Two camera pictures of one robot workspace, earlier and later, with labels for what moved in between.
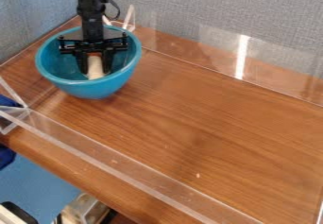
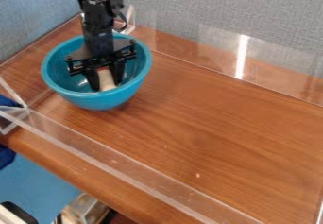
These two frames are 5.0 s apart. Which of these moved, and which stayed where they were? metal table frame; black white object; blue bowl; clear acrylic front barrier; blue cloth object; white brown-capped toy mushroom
Moved: blue bowl; white brown-capped toy mushroom
Stayed: clear acrylic front barrier; metal table frame; black white object; blue cloth object
